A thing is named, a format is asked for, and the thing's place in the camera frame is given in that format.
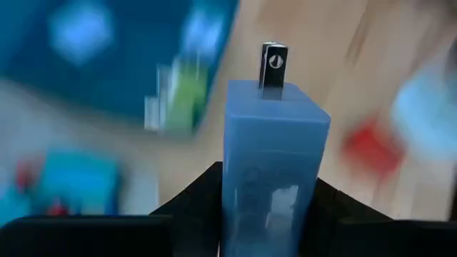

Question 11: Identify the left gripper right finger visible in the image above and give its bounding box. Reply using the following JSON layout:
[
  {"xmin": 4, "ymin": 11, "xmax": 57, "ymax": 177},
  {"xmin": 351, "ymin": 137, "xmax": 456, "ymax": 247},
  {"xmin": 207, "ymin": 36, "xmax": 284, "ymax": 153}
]
[{"xmin": 301, "ymin": 177, "xmax": 457, "ymax": 257}]

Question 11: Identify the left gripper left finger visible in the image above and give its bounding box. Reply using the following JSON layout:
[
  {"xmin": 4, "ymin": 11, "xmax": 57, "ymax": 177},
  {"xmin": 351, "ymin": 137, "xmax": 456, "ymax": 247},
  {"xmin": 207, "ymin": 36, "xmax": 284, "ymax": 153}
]
[{"xmin": 0, "ymin": 161, "xmax": 225, "ymax": 257}]

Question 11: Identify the teal digital timer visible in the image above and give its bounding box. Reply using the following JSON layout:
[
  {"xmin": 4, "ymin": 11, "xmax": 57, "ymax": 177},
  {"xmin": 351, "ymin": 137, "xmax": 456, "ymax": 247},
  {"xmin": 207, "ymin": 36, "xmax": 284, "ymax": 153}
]
[{"xmin": 39, "ymin": 149, "xmax": 121, "ymax": 217}]

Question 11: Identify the red wall charger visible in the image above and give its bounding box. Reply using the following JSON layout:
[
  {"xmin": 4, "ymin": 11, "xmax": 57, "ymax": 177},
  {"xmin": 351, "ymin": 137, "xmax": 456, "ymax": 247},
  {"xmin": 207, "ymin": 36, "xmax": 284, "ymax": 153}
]
[{"xmin": 341, "ymin": 119, "xmax": 406, "ymax": 176}]

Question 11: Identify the long blue wall charger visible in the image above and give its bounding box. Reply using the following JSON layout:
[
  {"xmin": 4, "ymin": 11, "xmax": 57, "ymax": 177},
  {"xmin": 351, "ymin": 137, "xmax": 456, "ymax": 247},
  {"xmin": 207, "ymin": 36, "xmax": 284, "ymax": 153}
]
[{"xmin": 219, "ymin": 41, "xmax": 332, "ymax": 257}]

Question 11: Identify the lavender blue wall charger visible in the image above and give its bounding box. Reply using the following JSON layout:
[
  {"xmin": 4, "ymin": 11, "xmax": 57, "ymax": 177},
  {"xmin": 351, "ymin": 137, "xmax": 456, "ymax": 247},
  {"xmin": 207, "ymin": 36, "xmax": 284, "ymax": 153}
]
[{"xmin": 390, "ymin": 64, "xmax": 457, "ymax": 161}]

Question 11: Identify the small green plug adapter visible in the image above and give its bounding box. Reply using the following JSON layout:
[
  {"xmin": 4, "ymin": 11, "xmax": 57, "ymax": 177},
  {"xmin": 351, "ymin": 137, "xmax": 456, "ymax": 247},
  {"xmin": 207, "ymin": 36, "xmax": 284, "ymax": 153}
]
[{"xmin": 142, "ymin": 62, "xmax": 210, "ymax": 133}]

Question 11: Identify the light blue small box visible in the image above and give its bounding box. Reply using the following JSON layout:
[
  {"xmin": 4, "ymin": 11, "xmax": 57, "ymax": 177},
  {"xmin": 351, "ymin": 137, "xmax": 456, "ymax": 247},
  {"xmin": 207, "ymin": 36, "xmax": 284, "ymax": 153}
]
[{"xmin": 48, "ymin": 1, "xmax": 114, "ymax": 67}]

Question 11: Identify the blue plastic bin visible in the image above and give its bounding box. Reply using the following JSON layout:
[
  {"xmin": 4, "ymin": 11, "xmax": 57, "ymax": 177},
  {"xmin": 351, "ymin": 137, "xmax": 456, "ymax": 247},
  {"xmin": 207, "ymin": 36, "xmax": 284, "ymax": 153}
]
[{"xmin": 0, "ymin": 0, "xmax": 239, "ymax": 124}]

